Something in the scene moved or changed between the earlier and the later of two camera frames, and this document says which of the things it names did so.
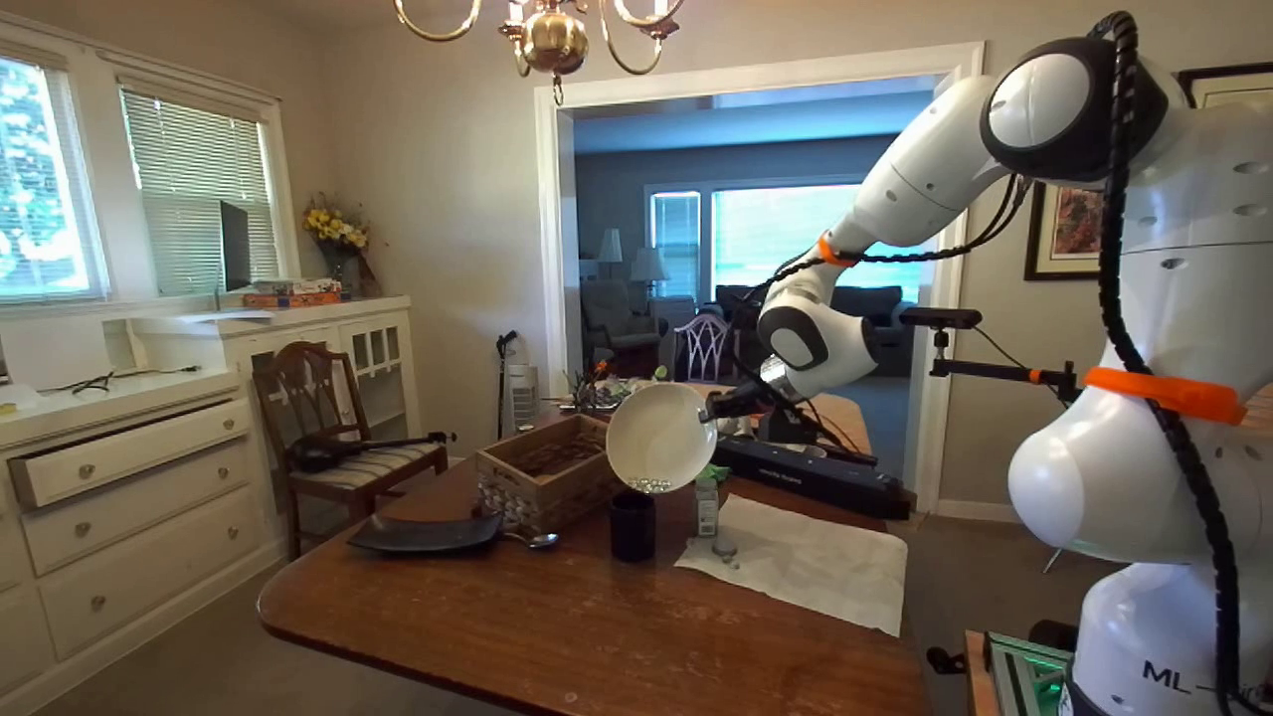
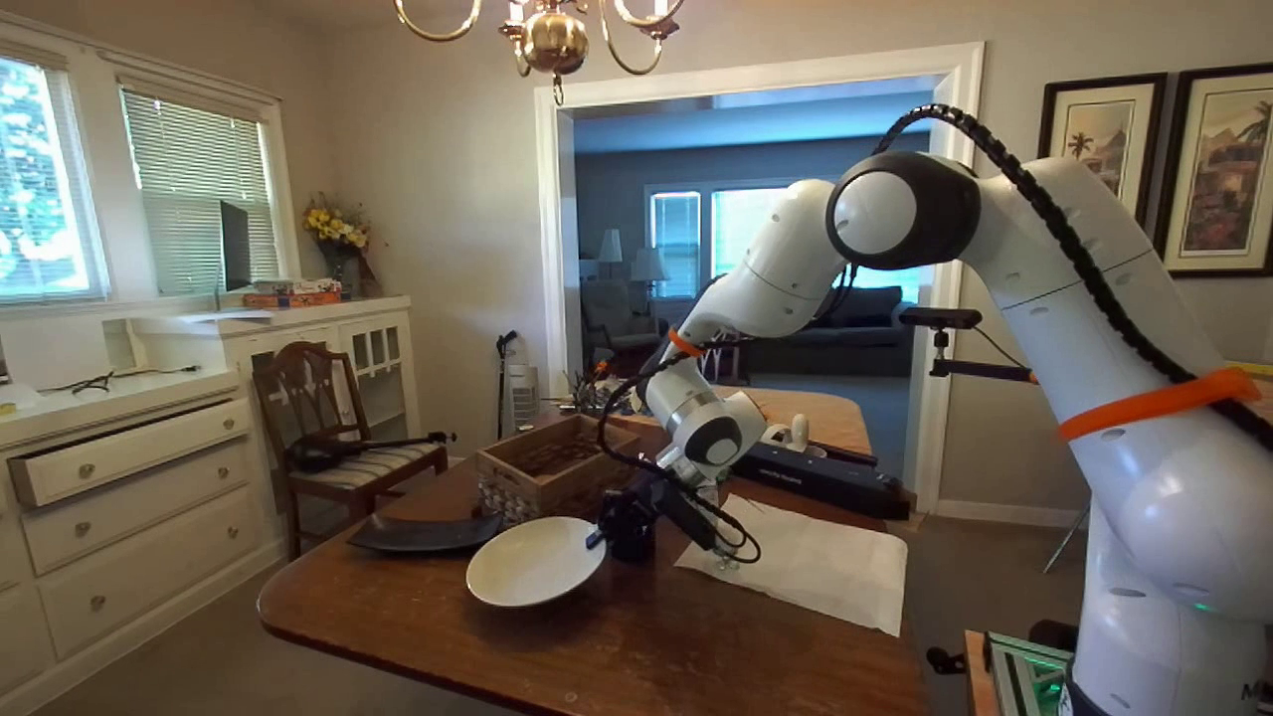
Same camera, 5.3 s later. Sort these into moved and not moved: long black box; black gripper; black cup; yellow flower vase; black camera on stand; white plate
Moved: white plate; black gripper
Not moved: long black box; black cup; black camera on stand; yellow flower vase
